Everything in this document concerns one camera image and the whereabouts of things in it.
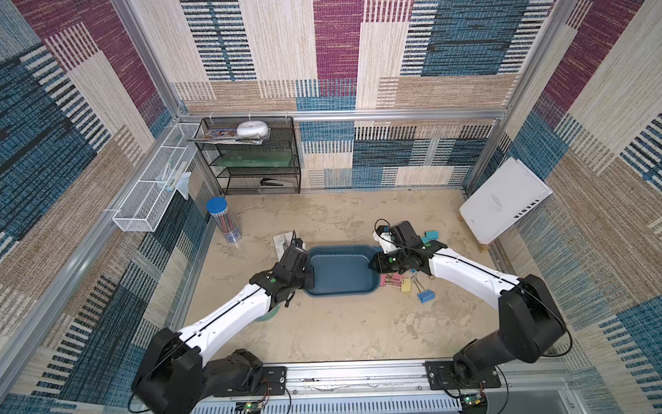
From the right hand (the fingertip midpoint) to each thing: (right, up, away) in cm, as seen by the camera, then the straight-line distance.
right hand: (369, 260), depth 87 cm
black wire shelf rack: (-51, +31, +32) cm, 68 cm away
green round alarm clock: (-33, -18, 0) cm, 38 cm away
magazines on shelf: (-48, +43, +4) cm, 65 cm away
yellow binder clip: (+13, -9, +2) cm, 16 cm away
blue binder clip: (+19, -13, +2) cm, 23 cm away
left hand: (-20, -2, -2) cm, 20 cm away
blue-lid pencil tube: (-52, +18, +4) cm, 56 cm away
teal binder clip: (+28, +7, +19) cm, 34 cm away
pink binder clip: (+5, -8, +4) cm, 10 cm away
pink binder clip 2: (+10, -8, +3) cm, 13 cm away
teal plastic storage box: (-10, -4, +3) cm, 11 cm away
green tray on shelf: (-41, +36, +9) cm, 55 cm away
